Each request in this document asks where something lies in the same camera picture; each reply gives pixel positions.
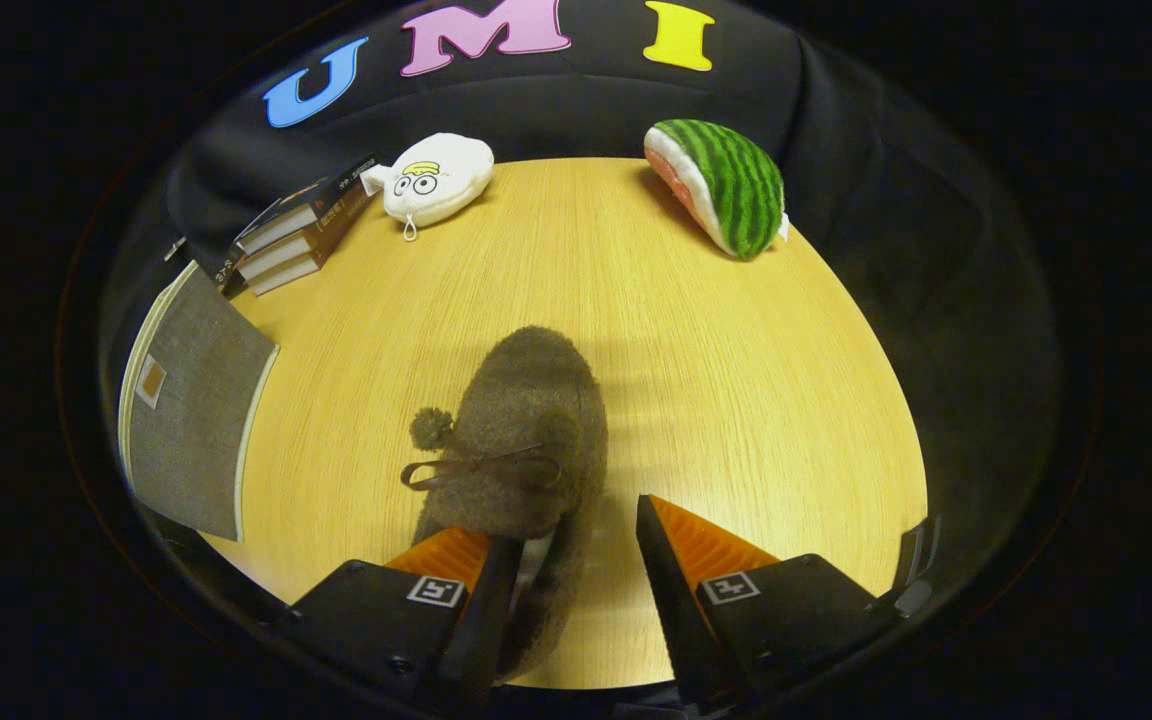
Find watermelon slice plush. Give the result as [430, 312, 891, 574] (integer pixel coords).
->
[644, 118, 790, 261]

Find brown cover book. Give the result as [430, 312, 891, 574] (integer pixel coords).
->
[234, 195, 372, 281]
[244, 250, 327, 297]

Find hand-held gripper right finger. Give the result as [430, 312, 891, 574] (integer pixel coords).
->
[634, 493, 905, 713]

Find white cartoon face plush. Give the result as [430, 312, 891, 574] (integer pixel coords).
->
[361, 133, 495, 243]

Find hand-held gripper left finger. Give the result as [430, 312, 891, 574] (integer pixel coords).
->
[281, 526, 527, 713]

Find brown fuzzy shoe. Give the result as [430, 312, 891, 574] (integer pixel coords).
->
[400, 325, 609, 681]

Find dark blue cover book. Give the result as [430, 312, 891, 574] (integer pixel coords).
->
[234, 155, 379, 256]

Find grey fabric storage box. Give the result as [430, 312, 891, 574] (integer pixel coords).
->
[118, 260, 281, 543]

